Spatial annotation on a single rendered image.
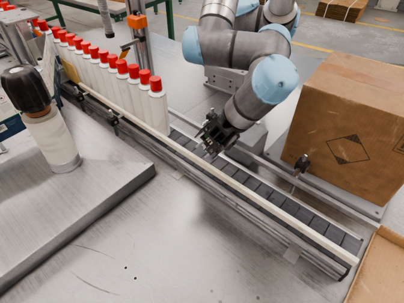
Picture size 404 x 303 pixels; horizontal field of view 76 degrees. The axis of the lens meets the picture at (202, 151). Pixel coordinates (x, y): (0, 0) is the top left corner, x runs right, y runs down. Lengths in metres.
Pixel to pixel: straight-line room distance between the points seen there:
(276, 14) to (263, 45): 0.49
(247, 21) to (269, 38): 0.53
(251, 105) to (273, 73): 0.07
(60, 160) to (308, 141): 0.69
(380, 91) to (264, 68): 0.37
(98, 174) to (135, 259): 0.27
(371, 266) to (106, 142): 0.80
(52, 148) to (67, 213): 0.17
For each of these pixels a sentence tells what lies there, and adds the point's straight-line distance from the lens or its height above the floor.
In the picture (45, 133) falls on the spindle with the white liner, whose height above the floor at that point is 1.03.
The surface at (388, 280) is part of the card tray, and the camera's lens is 0.77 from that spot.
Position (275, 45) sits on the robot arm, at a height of 1.25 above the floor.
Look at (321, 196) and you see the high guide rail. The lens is 0.66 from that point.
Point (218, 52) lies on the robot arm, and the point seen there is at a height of 1.23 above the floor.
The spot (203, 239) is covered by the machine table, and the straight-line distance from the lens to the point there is 0.69.
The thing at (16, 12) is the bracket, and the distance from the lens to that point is 1.25.
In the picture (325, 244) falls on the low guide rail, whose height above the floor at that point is 0.91.
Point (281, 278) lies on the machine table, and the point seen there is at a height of 0.83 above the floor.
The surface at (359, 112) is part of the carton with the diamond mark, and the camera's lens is 0.70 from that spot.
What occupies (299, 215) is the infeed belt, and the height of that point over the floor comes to 0.88.
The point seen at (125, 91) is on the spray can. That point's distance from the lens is 0.90.
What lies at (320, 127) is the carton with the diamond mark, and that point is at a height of 1.02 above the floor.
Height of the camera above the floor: 1.45
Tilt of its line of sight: 45 degrees down
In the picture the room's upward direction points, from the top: straight up
